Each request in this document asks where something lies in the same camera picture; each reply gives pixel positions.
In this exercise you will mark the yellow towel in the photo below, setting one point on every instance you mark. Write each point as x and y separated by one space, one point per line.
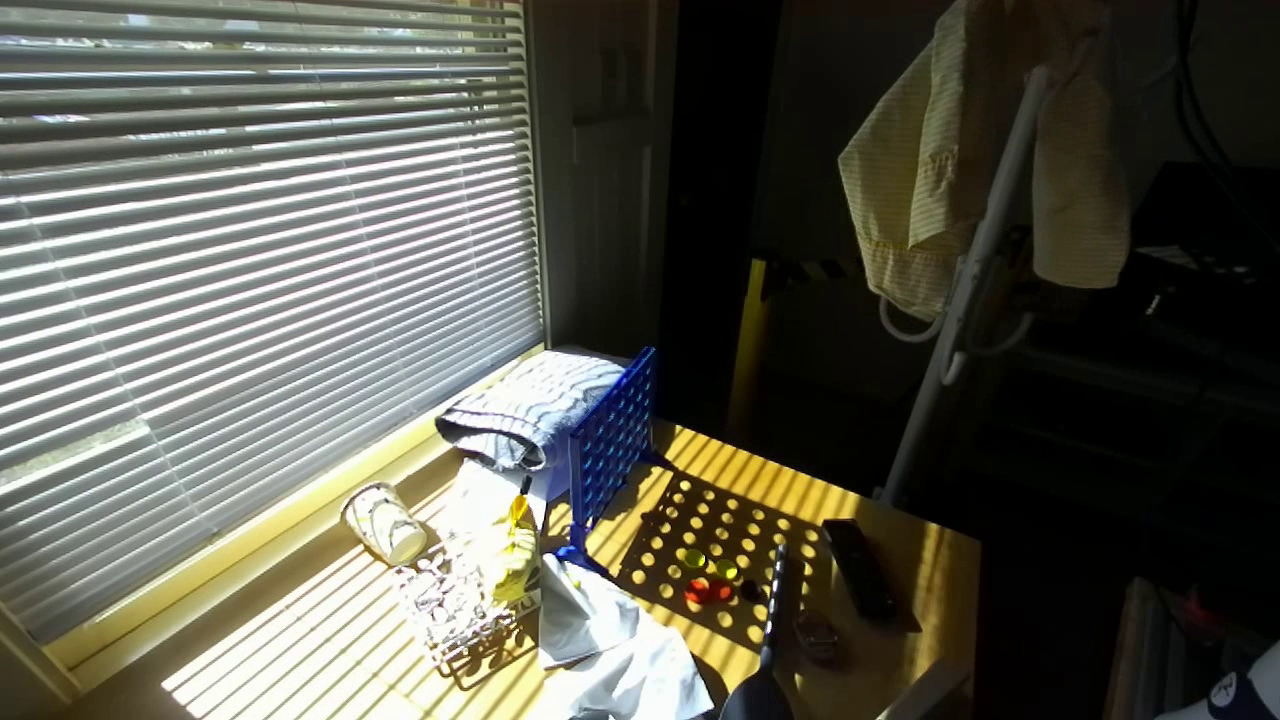
922 173

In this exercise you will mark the white coat stand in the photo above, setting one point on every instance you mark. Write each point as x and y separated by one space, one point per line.
963 304

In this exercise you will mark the blue connect four grid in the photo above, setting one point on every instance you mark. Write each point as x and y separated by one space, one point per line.
608 443

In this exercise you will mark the yellow black hazard barrier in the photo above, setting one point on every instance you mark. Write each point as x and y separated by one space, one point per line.
750 345

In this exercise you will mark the green game disc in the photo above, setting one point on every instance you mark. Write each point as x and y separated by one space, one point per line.
690 557

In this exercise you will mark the yellow game disc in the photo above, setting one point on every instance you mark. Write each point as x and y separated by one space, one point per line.
729 570

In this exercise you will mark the red game disc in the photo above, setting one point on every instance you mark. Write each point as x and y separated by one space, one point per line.
722 592
699 590

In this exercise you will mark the yellow item in basket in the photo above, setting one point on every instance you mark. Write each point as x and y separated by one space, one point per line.
512 563

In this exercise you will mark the white crumpled cloth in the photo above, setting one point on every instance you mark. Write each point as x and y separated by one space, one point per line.
623 653

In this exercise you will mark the white rolled cylinder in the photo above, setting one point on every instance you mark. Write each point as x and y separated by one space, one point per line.
384 525

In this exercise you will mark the black remote control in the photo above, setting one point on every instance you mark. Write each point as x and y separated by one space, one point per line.
865 572

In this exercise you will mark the white slatted window blind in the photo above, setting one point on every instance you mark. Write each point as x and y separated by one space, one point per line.
265 265

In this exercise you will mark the yellow wooden window sill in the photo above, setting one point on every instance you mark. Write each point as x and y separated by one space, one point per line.
265 525

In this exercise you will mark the grey ribbed panel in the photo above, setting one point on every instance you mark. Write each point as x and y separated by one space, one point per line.
1147 653

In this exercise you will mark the white blue rounded object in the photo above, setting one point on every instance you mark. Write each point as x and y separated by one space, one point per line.
1241 693

